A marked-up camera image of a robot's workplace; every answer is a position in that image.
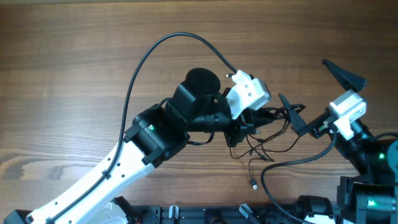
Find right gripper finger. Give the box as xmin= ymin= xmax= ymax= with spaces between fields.
xmin=279 ymin=93 xmax=307 ymax=137
xmin=322 ymin=59 xmax=368 ymax=93

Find black USB cables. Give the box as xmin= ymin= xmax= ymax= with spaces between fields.
xmin=229 ymin=103 xmax=307 ymax=191

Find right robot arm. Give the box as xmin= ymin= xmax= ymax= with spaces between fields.
xmin=279 ymin=59 xmax=397 ymax=223

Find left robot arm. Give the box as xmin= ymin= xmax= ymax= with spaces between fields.
xmin=5 ymin=68 xmax=272 ymax=223

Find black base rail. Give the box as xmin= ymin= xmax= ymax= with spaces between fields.
xmin=86 ymin=203 xmax=343 ymax=224

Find left camera black cable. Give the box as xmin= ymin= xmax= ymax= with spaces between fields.
xmin=43 ymin=31 xmax=238 ymax=224

